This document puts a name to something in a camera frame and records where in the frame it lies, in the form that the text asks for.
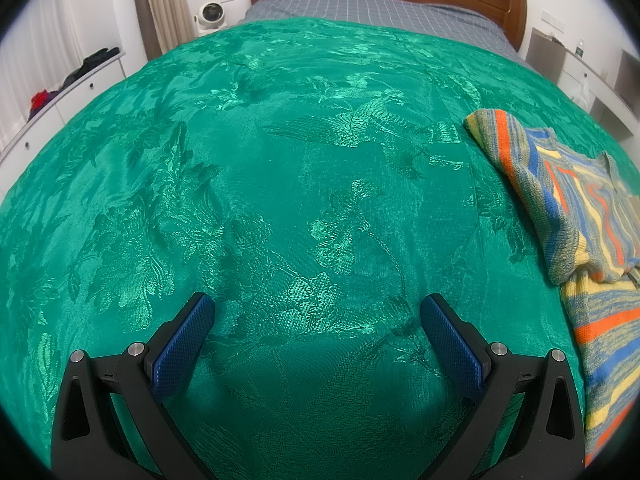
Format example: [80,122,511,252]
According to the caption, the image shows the grey striped knit sweater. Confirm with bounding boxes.
[462,108,640,288]

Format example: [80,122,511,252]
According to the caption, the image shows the green floral satin blanket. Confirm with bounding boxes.
[0,15,640,480]

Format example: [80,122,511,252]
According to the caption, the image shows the white built-in desk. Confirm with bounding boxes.
[527,27,640,142]

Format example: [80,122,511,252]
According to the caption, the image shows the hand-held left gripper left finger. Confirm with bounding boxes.
[51,292,216,480]

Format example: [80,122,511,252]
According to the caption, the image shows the white drawer cabinet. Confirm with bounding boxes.
[0,50,151,192]

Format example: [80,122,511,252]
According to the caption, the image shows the beige curtain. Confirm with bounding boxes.
[131,0,194,59]

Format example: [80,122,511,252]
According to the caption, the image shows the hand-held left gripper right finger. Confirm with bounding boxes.
[420,294,586,480]

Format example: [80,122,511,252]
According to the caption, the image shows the white round desk fan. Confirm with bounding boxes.
[194,2,232,37]

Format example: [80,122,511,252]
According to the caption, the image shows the grey checked bed sheet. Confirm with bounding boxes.
[235,0,532,69]

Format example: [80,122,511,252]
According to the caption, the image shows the yellow trimmed striped sweater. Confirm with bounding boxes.
[559,267,640,469]

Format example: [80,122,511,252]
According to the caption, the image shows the white plastic bag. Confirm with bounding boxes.
[570,72,594,111]

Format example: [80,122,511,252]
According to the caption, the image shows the dark clothes pile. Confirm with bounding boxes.
[59,47,121,92]

